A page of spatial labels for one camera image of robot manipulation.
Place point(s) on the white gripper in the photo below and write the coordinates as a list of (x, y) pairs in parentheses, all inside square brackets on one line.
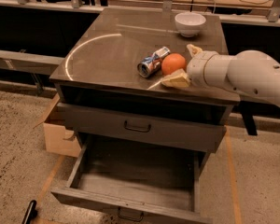
[(198, 68)]

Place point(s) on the orange fruit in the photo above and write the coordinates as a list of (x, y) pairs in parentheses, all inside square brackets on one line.
[(173, 62)]

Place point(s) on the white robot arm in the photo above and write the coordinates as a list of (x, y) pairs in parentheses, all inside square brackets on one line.
[(251, 73)]

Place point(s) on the grey drawer cabinet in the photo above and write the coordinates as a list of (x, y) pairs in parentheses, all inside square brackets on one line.
[(101, 70)]

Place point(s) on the upper grey drawer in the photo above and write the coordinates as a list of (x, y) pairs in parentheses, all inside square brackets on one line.
[(145, 129)]

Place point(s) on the open middle drawer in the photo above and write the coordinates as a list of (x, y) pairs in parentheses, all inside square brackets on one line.
[(135, 181)]

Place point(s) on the crushed silver soda can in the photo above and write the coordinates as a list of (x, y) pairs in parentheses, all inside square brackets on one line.
[(152, 63)]

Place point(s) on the white ceramic bowl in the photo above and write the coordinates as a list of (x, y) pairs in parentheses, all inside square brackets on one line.
[(189, 24)]

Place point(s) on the cardboard box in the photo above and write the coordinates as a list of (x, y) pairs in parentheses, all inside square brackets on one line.
[(58, 139)]

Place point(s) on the black object on floor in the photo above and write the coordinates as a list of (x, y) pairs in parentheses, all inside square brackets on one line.
[(31, 212)]

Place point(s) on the metal rail shelf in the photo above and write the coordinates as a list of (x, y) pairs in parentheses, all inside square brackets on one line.
[(30, 63)]

